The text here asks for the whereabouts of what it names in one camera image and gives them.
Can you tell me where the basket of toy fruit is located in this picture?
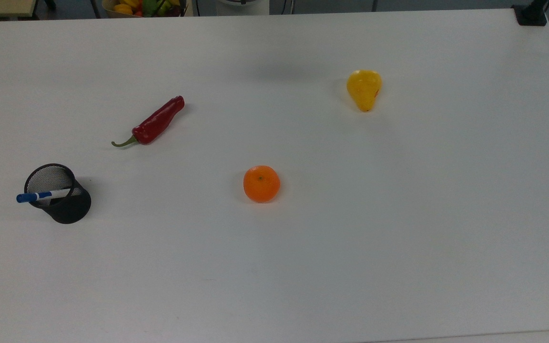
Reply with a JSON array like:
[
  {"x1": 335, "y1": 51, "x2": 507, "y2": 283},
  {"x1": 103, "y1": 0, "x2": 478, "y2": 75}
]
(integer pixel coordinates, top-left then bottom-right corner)
[{"x1": 102, "y1": 0, "x2": 189, "y2": 19}]

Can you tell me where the orange mandarin fruit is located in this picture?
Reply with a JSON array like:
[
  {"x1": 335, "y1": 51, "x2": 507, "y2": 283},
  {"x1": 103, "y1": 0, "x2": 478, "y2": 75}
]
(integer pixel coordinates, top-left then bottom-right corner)
[{"x1": 243, "y1": 165, "x2": 281, "y2": 204}]

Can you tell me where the red chili pepper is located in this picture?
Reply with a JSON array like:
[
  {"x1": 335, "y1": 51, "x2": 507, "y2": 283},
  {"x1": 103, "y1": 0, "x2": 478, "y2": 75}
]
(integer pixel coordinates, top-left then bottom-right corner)
[{"x1": 111, "y1": 96, "x2": 185, "y2": 148}]

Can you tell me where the yellow pear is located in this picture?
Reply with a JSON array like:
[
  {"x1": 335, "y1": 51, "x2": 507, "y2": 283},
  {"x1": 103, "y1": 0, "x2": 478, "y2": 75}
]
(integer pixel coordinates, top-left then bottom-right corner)
[{"x1": 346, "y1": 70, "x2": 383, "y2": 113}]

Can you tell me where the blue white marker pen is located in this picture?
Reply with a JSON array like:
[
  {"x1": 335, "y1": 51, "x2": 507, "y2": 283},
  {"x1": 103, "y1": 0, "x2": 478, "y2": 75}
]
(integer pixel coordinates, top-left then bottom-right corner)
[{"x1": 16, "y1": 188, "x2": 72, "y2": 204}]

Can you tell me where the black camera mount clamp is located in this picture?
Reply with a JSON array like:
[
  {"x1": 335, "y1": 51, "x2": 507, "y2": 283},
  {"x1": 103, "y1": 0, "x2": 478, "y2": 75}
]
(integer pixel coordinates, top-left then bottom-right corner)
[{"x1": 512, "y1": 0, "x2": 549, "y2": 27}]

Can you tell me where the black mesh pen cup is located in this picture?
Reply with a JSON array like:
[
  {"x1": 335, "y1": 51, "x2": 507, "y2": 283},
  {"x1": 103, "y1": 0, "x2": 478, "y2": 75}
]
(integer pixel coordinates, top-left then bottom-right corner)
[{"x1": 24, "y1": 163, "x2": 92, "y2": 224}]

